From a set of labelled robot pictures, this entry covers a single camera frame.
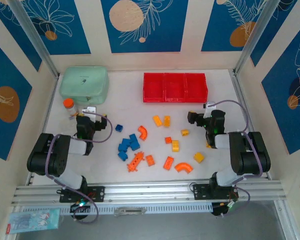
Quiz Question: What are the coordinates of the orange curved lego piece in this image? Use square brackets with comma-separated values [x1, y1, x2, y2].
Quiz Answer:
[174, 162, 194, 175]
[137, 125, 149, 141]

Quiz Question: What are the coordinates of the orange spiky long lego piece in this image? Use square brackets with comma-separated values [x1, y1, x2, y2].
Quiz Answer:
[126, 151, 145, 173]

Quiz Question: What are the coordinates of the orange-capped clear bottle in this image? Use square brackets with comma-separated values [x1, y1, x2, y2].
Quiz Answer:
[62, 98, 80, 120]

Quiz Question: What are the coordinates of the mint green zip pouch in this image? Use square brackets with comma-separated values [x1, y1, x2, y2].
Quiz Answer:
[59, 65, 110, 105]

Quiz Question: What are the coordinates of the black controller board with LED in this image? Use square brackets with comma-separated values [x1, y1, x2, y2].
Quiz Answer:
[211, 202, 235, 218]

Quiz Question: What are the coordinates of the light blue tissue pack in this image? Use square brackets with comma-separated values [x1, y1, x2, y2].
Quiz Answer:
[6, 208, 62, 235]

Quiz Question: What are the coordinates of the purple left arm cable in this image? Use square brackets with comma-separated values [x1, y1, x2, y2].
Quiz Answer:
[45, 111, 113, 224]

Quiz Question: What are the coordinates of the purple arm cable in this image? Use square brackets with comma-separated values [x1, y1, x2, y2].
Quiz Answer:
[207, 99, 265, 217]
[45, 111, 113, 224]

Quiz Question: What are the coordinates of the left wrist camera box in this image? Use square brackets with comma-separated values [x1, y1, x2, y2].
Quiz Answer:
[81, 106, 97, 115]

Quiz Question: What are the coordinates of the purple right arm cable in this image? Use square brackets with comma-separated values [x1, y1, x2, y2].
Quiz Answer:
[207, 99, 265, 217]

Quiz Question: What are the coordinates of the aluminium side rail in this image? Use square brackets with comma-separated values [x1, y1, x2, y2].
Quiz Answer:
[27, 73, 60, 186]
[231, 69, 272, 180]

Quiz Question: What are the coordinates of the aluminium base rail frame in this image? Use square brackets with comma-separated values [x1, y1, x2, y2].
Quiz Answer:
[11, 178, 283, 208]

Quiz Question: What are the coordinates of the white slotted cable duct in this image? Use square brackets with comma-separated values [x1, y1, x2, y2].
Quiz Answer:
[22, 202, 213, 216]

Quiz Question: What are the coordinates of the aluminium corner post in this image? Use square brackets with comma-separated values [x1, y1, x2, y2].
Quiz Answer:
[232, 0, 278, 75]
[7, 0, 60, 79]

